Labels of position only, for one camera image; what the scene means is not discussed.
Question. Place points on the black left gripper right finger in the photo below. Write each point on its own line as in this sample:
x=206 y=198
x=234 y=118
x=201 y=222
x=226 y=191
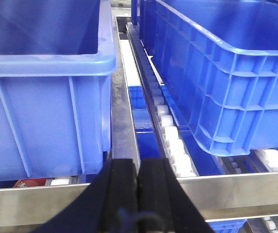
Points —
x=159 y=192

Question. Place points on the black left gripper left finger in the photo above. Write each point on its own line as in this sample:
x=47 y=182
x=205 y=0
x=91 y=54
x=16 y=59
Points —
x=96 y=209

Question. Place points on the lower steel shelf beam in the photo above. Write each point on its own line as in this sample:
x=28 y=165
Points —
x=223 y=197

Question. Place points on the right blue bin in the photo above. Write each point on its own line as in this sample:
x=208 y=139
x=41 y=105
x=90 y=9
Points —
x=219 y=61

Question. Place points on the blue bin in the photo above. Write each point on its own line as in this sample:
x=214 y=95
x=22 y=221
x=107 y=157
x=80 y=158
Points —
x=219 y=61
x=56 y=62

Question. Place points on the centre blue bin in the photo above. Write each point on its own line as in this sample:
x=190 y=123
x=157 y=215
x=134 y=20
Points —
x=56 y=62

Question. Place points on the red packet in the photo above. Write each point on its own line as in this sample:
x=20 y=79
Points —
x=30 y=183

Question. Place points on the roller track rail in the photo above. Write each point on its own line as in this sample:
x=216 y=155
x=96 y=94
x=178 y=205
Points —
x=170 y=143

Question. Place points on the steel divider rail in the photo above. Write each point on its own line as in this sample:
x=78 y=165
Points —
x=123 y=137

